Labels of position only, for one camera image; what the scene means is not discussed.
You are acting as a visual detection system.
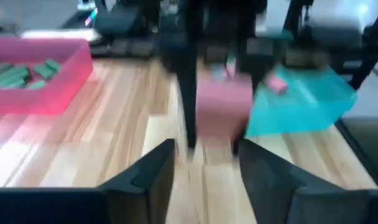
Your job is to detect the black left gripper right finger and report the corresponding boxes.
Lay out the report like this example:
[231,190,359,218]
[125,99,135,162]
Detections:
[238,139,378,224]

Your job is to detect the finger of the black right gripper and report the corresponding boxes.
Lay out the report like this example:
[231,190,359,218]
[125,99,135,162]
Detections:
[176,62,198,149]
[232,60,264,156]

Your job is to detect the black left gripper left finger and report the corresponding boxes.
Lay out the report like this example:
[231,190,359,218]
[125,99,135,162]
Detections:
[0,139,177,224]

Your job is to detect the pink rectangular block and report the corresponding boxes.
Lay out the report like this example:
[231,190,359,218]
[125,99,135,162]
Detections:
[195,77,254,139]
[265,73,290,96]

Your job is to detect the green plastic bin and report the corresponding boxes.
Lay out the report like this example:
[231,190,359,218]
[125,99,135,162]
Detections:
[245,64,358,137]

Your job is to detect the dark metal stand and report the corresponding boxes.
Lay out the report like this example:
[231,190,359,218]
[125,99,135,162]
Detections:
[296,18,369,60]

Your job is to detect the pink plastic bin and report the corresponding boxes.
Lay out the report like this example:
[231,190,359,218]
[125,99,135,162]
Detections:
[0,35,94,116]

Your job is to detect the black diagonal frame strut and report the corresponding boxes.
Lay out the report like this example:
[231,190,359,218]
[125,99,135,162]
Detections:
[349,4,378,91]

